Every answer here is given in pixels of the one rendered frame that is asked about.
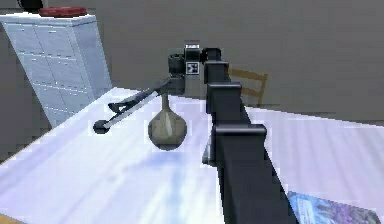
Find blue book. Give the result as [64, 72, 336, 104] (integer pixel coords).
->
[287, 190, 383, 224]

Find red flat dish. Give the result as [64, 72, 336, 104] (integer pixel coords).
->
[37, 5, 88, 19]

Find olive round vase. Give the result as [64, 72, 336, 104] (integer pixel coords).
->
[147, 93, 188, 152]

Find wooden chair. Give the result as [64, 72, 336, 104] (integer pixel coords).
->
[227, 67, 270, 108]

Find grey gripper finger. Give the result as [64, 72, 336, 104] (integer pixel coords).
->
[92, 89, 162, 135]
[107, 77, 173, 114]

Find white chest of drawers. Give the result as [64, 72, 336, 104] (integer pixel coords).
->
[0, 12, 113, 129]

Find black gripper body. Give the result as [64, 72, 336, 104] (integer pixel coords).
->
[166, 53, 187, 97]

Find black round object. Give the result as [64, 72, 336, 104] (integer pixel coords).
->
[16, 0, 45, 14]

